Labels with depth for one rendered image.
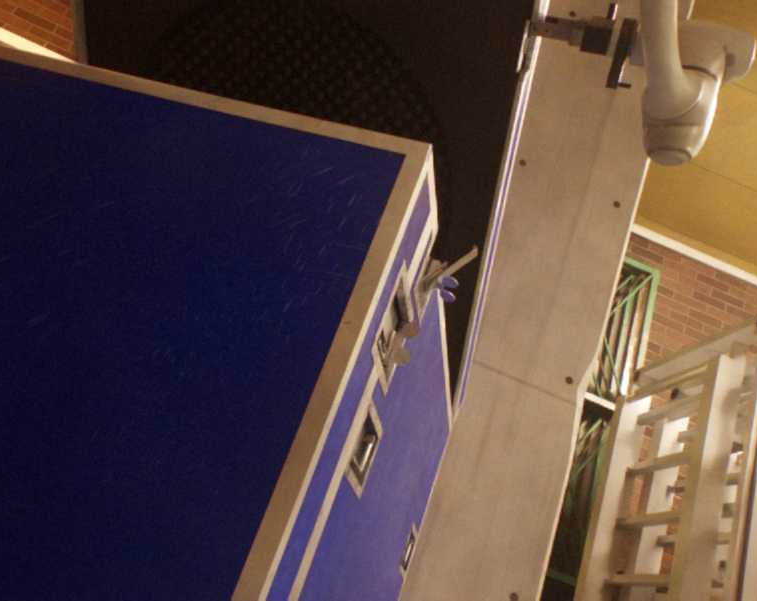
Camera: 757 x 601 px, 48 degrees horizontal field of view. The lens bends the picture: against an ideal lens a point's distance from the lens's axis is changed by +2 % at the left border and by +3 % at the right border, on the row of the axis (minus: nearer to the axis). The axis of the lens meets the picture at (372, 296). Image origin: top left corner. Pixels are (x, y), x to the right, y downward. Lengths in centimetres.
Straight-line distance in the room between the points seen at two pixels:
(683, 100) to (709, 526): 198
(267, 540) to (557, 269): 182
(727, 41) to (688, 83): 15
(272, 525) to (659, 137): 104
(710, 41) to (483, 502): 125
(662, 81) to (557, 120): 124
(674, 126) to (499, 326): 99
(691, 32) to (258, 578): 126
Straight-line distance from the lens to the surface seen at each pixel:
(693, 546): 323
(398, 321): 116
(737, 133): 456
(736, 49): 172
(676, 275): 539
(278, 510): 85
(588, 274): 258
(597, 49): 170
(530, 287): 248
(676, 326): 527
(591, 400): 445
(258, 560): 85
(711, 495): 329
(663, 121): 160
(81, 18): 213
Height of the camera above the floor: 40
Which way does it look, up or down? 22 degrees up
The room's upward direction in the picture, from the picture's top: 21 degrees clockwise
